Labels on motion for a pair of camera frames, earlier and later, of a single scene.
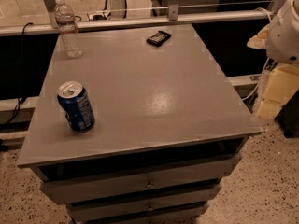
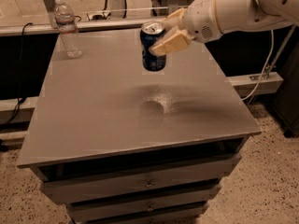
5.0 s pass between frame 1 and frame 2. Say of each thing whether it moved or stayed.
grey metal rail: stayed
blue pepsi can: moved
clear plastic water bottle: stayed
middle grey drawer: stayed
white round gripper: moved
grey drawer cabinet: stayed
